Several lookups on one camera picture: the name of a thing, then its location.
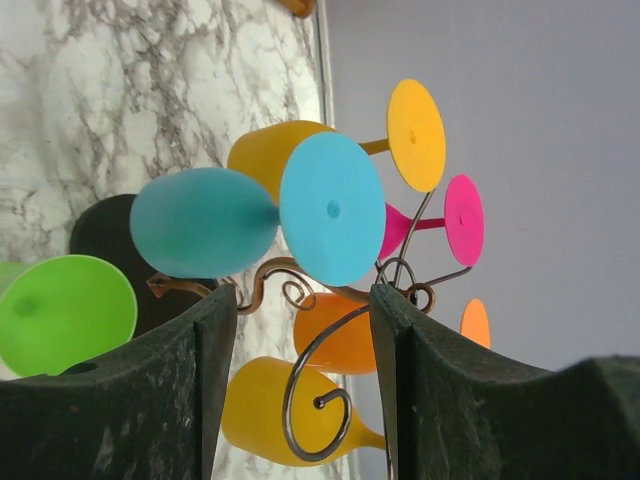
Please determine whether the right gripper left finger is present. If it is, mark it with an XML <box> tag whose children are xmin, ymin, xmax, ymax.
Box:
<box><xmin>1</xmin><ymin>285</ymin><xmax>237</xmax><ymax>479</ymax></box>

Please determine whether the metal wine glass rack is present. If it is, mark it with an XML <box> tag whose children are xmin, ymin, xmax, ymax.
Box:
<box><xmin>68</xmin><ymin>187</ymin><xmax>474</xmax><ymax>462</ymax></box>

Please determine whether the yellow wine glass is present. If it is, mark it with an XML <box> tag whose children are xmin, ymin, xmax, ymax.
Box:
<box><xmin>220</xmin><ymin>355</ymin><xmax>389</xmax><ymax>469</ymax></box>
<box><xmin>227</xmin><ymin>78</ymin><xmax>447</xmax><ymax>201</ymax></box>

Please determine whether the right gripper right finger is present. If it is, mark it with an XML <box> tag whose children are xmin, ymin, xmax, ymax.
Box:
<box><xmin>369</xmin><ymin>285</ymin><xmax>639</xmax><ymax>479</ymax></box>

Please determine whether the blue wine glass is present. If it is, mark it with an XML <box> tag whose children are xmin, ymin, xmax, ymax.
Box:
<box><xmin>129</xmin><ymin>153</ymin><xmax>386</xmax><ymax>287</ymax></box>

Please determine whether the wooden rack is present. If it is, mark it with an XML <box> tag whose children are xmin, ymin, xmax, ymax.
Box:
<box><xmin>277</xmin><ymin>0</ymin><xmax>317</xmax><ymax>19</ymax></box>

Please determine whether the orange wine glass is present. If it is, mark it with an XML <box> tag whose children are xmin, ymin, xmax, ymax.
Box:
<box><xmin>293</xmin><ymin>293</ymin><xmax>491</xmax><ymax>375</ymax></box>

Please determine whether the yellow wine glass front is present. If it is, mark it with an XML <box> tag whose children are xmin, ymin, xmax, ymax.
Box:
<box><xmin>227</xmin><ymin>78</ymin><xmax>447</xmax><ymax>201</ymax></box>

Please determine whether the green wine glass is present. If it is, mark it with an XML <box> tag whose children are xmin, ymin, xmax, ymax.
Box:
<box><xmin>1</xmin><ymin>254</ymin><xmax>138</xmax><ymax>377</ymax></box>

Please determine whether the pink wine glass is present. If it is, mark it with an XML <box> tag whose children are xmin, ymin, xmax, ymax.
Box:
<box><xmin>379</xmin><ymin>174</ymin><xmax>485</xmax><ymax>267</ymax></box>

